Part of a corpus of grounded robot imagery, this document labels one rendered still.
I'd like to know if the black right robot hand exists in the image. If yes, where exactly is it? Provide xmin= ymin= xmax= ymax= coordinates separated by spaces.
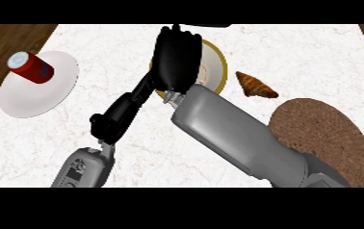
xmin=150 ymin=24 xmax=203 ymax=96

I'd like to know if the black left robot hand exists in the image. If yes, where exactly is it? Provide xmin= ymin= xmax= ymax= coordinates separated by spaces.
xmin=88 ymin=71 xmax=158 ymax=146

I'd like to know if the white bowl with gold rim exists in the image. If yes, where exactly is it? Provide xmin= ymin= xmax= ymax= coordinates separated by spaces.
xmin=147 ymin=38 xmax=229 ymax=101

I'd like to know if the brown round placemat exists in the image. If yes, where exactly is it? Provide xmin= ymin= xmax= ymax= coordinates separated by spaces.
xmin=267 ymin=97 xmax=364 ymax=189

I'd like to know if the orange-brown croissant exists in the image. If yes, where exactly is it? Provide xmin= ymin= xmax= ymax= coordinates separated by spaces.
xmin=235 ymin=70 xmax=279 ymax=99

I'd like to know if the white plate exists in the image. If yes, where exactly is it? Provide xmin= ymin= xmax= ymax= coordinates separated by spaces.
xmin=0 ymin=50 xmax=81 ymax=119

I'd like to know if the red can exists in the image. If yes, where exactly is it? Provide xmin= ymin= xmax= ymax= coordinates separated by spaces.
xmin=5 ymin=51 xmax=54 ymax=85

